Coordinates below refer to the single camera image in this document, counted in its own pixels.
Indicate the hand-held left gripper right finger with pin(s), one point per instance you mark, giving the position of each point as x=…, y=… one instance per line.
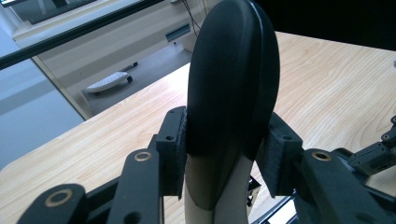
x=280, y=155

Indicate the light wooden desk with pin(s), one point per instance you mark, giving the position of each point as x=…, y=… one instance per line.
x=124, y=40

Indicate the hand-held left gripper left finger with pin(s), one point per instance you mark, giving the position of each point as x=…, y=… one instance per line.
x=171, y=155

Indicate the chair base leg with caster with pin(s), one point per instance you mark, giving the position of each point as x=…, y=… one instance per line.
x=107, y=82

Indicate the black stapler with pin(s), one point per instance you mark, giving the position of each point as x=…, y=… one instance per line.
x=230, y=77

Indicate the black horizontal frame bar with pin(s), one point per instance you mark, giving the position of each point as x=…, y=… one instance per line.
x=77, y=31

